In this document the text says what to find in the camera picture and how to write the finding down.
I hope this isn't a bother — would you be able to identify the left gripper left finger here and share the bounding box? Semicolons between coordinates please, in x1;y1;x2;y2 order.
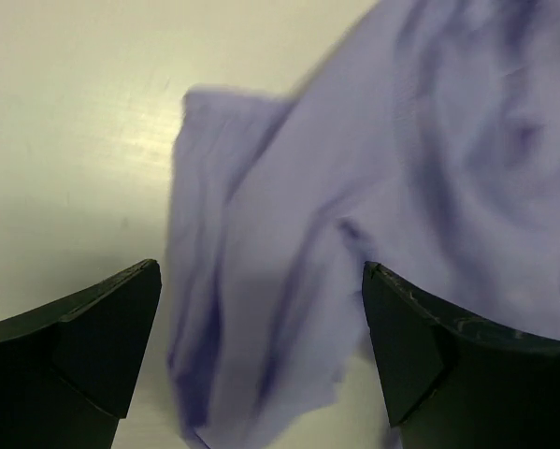
0;259;162;449

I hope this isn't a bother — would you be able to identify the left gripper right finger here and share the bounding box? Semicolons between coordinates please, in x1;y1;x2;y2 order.
362;262;560;449

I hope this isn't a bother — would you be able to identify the lilac zip-up jacket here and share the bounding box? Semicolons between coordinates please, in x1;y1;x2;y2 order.
167;1;560;448

